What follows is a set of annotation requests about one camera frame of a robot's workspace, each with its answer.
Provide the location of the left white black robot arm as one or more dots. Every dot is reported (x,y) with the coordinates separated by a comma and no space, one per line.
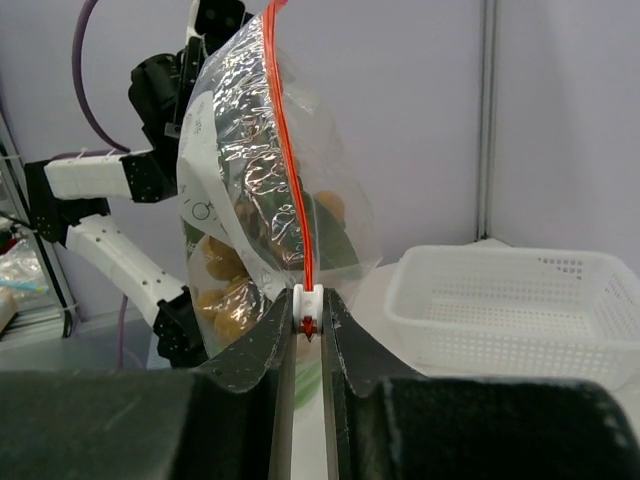
(68,200)

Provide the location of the clear zip top bag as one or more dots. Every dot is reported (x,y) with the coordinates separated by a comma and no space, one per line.
(255,130)

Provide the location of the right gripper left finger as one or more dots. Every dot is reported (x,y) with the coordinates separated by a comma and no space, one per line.
(243,420)

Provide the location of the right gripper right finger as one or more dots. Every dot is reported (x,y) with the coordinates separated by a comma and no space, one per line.
(363,437)

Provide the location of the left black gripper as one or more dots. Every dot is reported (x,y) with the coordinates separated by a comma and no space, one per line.
(160,89)

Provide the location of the white plastic mesh basket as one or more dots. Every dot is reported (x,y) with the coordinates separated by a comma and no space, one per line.
(517,311)

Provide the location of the fake longan fruit bunch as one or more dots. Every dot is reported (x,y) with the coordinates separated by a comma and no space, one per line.
(236,306)

